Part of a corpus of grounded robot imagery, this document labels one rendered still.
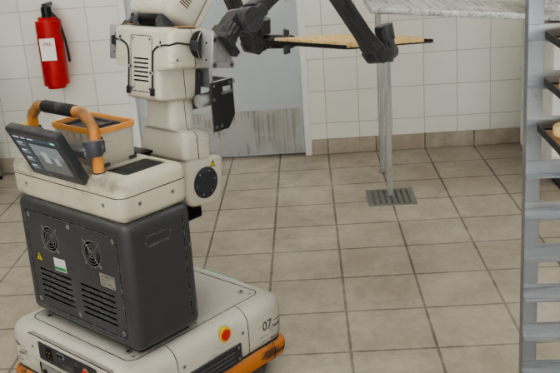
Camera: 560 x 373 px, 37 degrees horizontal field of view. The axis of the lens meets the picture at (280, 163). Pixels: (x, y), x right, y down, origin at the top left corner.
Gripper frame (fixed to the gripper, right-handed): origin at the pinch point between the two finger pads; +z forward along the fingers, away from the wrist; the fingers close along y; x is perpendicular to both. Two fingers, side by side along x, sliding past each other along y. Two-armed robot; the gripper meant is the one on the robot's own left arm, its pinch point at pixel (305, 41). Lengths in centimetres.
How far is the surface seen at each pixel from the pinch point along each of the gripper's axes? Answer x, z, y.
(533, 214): 185, 29, 23
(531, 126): 187, 27, 4
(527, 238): 184, 29, 28
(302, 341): 68, -9, 102
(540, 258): 186, 31, 32
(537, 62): 187, 28, -8
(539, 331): 183, 32, 49
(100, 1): -163, -107, -15
